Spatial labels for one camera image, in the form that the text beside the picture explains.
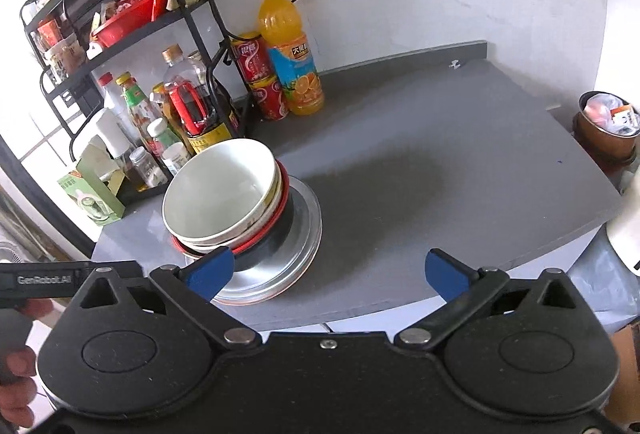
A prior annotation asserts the red bowl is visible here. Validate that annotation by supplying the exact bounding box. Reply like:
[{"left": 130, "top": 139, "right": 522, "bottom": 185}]
[{"left": 170, "top": 159, "right": 292, "bottom": 273}]

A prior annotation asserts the large white bowl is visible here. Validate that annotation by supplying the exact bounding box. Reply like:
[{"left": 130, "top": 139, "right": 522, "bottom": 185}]
[{"left": 162, "top": 138, "right": 280, "bottom": 247}]

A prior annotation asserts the white marbled bowl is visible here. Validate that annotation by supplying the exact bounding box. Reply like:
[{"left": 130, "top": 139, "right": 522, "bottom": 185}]
[{"left": 170, "top": 161, "right": 288, "bottom": 259}]

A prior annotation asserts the person's left hand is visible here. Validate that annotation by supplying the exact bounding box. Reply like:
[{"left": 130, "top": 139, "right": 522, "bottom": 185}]
[{"left": 1, "top": 298, "right": 53, "bottom": 428}]

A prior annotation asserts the green tea box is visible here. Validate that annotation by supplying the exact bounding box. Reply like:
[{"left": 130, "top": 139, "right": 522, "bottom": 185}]
[{"left": 58, "top": 137, "right": 125, "bottom": 227}]

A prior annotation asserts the silver metal plate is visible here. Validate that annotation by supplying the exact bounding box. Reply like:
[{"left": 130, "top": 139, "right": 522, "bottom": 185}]
[{"left": 212, "top": 177, "right": 322, "bottom": 306}]

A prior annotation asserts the grey plastic bag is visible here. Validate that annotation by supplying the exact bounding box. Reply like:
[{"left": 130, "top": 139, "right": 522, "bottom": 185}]
[{"left": 568, "top": 228, "right": 639, "bottom": 334}]

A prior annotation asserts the white air fryer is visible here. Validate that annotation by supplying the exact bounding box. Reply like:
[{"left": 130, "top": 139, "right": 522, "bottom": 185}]
[{"left": 605, "top": 172, "right": 640, "bottom": 277}]

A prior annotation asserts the green cap sauce bottle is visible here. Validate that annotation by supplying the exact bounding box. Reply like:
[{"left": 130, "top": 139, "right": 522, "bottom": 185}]
[{"left": 116, "top": 72, "right": 168, "bottom": 160}]

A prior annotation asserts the cardboard box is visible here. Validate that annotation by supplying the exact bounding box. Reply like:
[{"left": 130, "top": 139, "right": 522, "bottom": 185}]
[{"left": 604, "top": 321, "right": 640, "bottom": 433}]

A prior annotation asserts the red soda can lower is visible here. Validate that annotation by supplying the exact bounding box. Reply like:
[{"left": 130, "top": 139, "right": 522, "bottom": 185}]
[{"left": 250, "top": 74, "right": 288, "bottom": 121}]

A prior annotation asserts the red soda can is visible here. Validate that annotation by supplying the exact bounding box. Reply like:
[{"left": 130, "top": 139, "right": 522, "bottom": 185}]
[
  {"left": 250, "top": 74, "right": 288, "bottom": 121},
  {"left": 231, "top": 32, "right": 273, "bottom": 84}
]

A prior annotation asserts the brown pot with packets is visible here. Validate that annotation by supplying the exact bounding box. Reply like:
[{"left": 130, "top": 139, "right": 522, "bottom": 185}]
[{"left": 573, "top": 90, "right": 639, "bottom": 175}]

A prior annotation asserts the red soda can upper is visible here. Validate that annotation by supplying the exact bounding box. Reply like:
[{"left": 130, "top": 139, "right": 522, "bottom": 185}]
[{"left": 231, "top": 32, "right": 273, "bottom": 84}]

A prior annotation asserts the black metal rack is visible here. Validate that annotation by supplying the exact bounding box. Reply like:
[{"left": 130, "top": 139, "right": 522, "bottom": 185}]
[{"left": 18, "top": 0, "right": 256, "bottom": 205}]

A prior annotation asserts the orange juice bottle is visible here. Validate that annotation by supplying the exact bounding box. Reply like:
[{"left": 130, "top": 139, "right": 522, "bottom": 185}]
[{"left": 257, "top": 0, "right": 324, "bottom": 116}]

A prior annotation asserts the red basket on shelf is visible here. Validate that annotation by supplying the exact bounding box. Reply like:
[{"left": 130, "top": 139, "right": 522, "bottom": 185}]
[{"left": 90, "top": 0, "right": 168, "bottom": 48}]

